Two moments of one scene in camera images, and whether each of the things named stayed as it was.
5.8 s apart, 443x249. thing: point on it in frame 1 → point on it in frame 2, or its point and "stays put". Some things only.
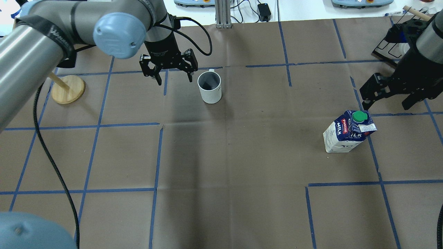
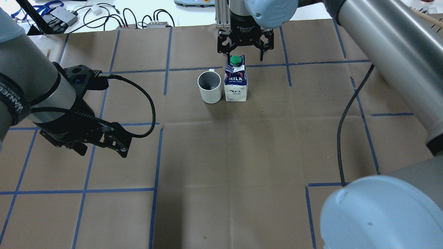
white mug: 209,84 stays put
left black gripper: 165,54 → 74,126
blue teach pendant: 199,3 stays put
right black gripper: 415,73 → 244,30
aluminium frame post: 223,14 stays put
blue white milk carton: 349,129 → 235,81
